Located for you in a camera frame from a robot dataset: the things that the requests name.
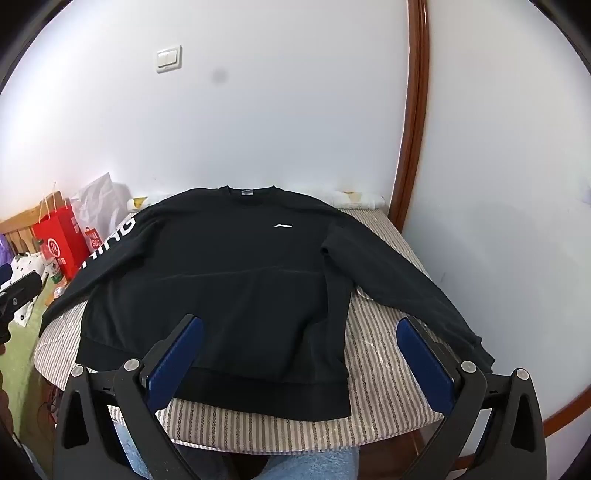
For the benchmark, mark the striped quilted mat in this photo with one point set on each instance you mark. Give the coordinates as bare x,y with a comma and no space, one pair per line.
378,360

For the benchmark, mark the brown wooden baseboard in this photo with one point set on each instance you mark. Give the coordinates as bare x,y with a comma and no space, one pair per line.
570,401

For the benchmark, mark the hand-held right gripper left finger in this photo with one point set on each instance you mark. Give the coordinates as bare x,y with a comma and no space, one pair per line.
175,360

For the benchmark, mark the brown wooden door frame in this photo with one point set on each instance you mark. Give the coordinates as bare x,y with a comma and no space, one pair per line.
413,115

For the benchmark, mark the rolled duck-print cloth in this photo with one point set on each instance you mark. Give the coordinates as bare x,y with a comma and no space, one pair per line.
364,199

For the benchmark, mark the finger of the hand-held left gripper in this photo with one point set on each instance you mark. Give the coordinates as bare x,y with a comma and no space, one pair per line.
3,273
21,288

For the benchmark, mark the wooden headboard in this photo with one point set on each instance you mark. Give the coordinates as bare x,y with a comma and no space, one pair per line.
18,226

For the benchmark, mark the red paper bag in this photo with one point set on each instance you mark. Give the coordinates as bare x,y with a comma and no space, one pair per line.
60,244

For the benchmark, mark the black sweatshirt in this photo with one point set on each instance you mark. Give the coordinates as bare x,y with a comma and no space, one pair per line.
231,300

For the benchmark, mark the plastic bottle with green label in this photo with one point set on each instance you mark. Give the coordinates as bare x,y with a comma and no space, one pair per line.
53,270

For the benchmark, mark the purple plush toy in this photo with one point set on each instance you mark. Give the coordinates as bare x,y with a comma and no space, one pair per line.
3,249

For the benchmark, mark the white light switch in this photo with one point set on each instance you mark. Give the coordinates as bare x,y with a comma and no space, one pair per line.
168,59

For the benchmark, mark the white plastic shopping bag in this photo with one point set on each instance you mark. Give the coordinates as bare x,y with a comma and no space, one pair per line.
99,203

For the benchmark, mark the person's light blue pants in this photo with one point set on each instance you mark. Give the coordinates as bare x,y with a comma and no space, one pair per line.
300,466

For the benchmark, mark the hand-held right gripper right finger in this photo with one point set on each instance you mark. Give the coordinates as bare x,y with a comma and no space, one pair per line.
425,360

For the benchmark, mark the green bedsheet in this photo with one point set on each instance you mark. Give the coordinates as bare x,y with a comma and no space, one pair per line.
23,360

